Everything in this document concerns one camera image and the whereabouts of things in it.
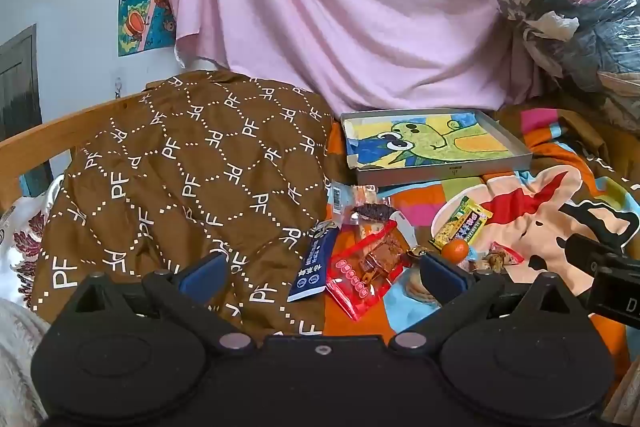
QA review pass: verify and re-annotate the brown patterned quilt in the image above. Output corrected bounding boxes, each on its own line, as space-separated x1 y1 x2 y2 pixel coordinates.
27 71 337 340

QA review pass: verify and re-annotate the clear plastic bag of clothes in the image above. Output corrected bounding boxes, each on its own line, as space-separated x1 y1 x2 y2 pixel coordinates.
432 0 640 135

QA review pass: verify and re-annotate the grey tray with cartoon picture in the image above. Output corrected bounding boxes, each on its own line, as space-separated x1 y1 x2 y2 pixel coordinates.
340 108 533 188

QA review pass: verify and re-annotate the wooden bed frame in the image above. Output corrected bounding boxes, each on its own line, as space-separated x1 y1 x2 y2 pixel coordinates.
0 92 151 210

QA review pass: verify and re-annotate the red snack packet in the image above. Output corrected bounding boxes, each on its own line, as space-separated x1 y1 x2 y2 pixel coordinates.
326 227 403 322

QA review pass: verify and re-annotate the clear packet of brown snack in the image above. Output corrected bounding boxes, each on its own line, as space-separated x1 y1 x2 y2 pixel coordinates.
471 253 506 275

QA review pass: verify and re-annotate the blue stick snack packet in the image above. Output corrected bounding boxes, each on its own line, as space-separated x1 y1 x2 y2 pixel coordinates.
286 221 342 304

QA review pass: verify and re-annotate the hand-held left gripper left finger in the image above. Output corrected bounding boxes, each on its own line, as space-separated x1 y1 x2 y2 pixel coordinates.
65 252 256 354

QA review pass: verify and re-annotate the pink blue snack packet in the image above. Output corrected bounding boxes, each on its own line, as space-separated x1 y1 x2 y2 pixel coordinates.
490 242 525 266

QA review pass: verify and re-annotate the gold snack packet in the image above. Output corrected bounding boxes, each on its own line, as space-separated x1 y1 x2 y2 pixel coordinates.
407 246 436 265

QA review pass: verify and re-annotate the clear packet with dark snack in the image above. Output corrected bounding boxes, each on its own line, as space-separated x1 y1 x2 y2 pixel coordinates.
327 181 401 230

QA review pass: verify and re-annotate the yellow green snack packet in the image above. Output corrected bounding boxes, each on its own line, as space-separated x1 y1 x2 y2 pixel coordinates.
429 196 493 253

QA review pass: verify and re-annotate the orange white biscuit packet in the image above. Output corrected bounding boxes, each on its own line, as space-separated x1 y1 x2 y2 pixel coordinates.
403 269 443 306

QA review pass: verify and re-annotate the colourful printed blanket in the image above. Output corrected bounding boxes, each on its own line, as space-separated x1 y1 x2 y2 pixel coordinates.
322 99 640 427

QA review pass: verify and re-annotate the orange mandarin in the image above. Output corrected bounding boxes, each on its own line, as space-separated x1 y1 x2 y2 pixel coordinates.
441 239 471 264

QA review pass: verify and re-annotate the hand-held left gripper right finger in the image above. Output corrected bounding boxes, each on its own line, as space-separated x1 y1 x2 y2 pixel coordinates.
390 252 581 354

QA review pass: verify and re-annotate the white fuzzy cloth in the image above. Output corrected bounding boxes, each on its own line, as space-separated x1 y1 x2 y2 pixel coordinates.
0 299 51 427

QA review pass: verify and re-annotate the white floral cloth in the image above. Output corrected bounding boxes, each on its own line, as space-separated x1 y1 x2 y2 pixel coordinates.
0 177 66 308

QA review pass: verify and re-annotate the pink cloth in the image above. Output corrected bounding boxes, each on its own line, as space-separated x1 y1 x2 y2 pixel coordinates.
157 0 596 120

